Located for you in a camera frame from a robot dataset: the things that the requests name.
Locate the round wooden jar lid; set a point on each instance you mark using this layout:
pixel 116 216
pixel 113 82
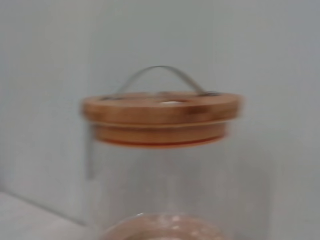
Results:
pixel 160 120

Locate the glass water dispenser jar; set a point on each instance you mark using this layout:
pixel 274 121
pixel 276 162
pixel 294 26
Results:
pixel 180 187

